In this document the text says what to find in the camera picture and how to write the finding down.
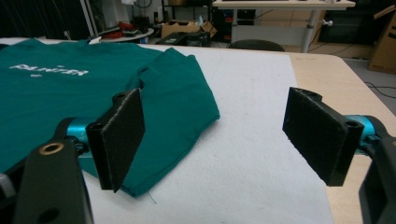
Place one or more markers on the large brown cardboard box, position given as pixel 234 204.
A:
pixel 386 46

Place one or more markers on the open brown cardboard box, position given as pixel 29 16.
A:
pixel 177 28

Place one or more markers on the black round stool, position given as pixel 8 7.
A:
pixel 257 45

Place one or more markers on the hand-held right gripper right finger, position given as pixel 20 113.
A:
pixel 317 137

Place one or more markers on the round white table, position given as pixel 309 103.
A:
pixel 130 37

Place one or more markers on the black computer tower green label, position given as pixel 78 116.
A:
pixel 171 39

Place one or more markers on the white table cover sheet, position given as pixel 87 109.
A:
pixel 249 140

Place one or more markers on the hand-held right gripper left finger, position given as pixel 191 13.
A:
pixel 120 140

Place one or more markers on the green long-sleeved shirt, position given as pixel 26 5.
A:
pixel 46 102

